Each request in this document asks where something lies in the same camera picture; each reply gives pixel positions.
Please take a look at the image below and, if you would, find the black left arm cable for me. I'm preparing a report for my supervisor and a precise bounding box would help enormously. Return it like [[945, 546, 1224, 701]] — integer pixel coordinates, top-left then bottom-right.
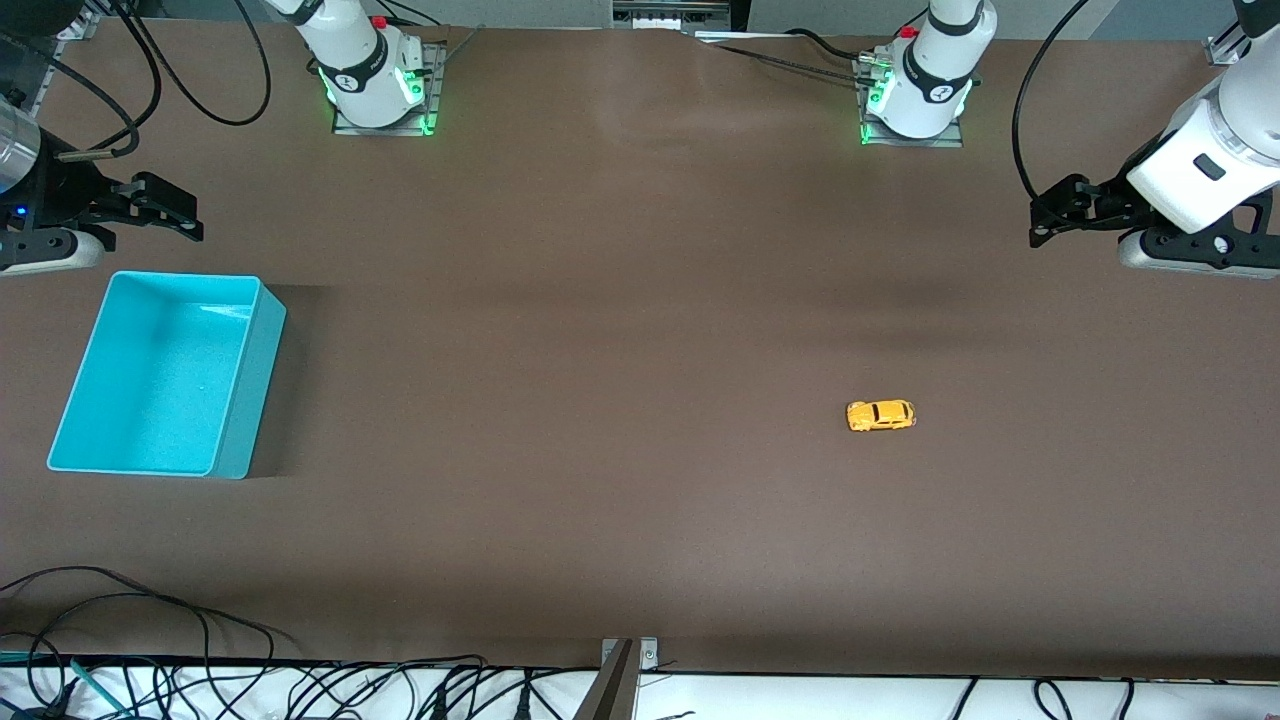
[[1012, 0, 1091, 201]]

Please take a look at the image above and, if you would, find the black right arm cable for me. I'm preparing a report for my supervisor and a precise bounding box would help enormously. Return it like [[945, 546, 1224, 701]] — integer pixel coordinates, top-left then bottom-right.
[[105, 0, 273, 128]]

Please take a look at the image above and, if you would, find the grey metal clamp bracket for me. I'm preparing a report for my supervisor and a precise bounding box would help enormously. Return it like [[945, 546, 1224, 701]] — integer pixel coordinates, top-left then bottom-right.
[[601, 637, 660, 673]]

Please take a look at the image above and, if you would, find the black cable with metal plug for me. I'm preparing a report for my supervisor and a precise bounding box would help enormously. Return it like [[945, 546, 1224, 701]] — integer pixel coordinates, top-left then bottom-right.
[[0, 35, 163, 161]]

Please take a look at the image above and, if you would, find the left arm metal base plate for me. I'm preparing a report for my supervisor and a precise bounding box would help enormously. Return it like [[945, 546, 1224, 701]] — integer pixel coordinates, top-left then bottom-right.
[[855, 55, 966, 149]]

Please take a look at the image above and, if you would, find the dark grey camera pole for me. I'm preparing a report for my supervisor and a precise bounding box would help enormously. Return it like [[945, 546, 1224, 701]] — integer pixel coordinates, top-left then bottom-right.
[[573, 640, 637, 720]]

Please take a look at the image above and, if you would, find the yellow beetle toy car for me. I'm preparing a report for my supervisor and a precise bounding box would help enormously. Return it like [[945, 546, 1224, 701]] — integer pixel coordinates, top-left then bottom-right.
[[846, 399, 917, 433]]

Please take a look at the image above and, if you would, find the grey metal device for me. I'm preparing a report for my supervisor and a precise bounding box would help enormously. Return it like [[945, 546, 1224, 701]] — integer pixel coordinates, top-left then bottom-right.
[[612, 0, 749, 31]]

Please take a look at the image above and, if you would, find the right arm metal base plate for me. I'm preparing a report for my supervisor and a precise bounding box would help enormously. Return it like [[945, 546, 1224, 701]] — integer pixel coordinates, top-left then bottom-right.
[[332, 40, 447, 137]]

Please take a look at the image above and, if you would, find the thin black rod cable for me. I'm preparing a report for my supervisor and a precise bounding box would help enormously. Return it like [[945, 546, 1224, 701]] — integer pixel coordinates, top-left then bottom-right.
[[715, 44, 866, 83]]

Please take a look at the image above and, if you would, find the long black floor cable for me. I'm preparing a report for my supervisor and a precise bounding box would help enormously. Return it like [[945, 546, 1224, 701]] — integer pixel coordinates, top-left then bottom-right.
[[0, 566, 276, 720]]

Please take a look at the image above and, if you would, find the black base power cable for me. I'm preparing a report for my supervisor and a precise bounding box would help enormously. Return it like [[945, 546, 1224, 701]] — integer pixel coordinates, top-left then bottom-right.
[[785, 28, 871, 63]]

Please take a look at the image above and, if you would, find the turquoise plastic bin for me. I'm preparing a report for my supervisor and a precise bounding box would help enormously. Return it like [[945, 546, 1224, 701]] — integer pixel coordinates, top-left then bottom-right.
[[47, 271, 288, 480]]

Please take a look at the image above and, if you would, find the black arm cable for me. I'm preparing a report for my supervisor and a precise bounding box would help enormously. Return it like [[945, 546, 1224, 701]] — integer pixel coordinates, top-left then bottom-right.
[[105, 0, 273, 128], [1012, 0, 1091, 201]]

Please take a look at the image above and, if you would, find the looped black floor cable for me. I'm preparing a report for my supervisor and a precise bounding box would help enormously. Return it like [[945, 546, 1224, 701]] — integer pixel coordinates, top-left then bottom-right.
[[25, 595, 216, 720]]

